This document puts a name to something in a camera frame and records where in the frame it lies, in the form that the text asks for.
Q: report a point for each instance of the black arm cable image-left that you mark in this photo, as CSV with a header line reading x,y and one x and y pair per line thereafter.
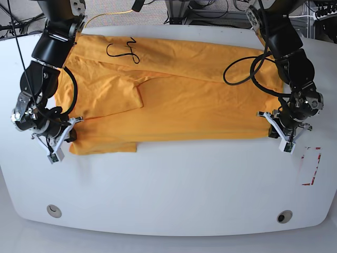
x,y
64,22

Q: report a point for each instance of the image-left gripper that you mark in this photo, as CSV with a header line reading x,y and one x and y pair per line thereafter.
x,y
51,136

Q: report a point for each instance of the orange T-shirt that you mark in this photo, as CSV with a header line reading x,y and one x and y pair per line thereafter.
x,y
133,90

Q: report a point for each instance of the left table cable grommet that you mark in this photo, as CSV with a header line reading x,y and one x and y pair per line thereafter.
x,y
54,211

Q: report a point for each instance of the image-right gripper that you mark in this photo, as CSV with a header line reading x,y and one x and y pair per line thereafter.
x,y
283,126

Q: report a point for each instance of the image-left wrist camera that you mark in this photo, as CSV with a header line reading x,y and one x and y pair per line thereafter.
x,y
57,156

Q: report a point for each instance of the white power strip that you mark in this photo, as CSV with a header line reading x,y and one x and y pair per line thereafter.
x,y
322,14

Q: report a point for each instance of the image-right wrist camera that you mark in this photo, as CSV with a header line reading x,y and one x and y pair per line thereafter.
x,y
287,147

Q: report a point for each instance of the right table cable grommet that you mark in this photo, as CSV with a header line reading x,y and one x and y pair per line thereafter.
x,y
285,216

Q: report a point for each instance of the red tape rectangle marking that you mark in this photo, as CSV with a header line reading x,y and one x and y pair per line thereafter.
x,y
309,165

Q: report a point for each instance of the black robot arm image-left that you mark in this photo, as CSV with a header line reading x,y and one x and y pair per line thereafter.
x,y
39,82

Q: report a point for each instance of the table cable grommet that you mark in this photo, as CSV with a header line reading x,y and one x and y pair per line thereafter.
x,y
54,211
285,216

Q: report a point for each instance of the aluminium frame stand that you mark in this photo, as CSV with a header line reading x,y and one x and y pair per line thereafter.
x,y
212,13

